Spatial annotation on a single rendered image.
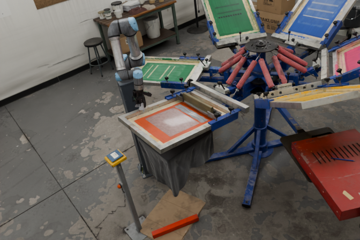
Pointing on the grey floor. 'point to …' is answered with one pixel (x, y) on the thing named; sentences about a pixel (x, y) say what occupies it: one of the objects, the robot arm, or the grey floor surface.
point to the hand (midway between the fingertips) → (142, 109)
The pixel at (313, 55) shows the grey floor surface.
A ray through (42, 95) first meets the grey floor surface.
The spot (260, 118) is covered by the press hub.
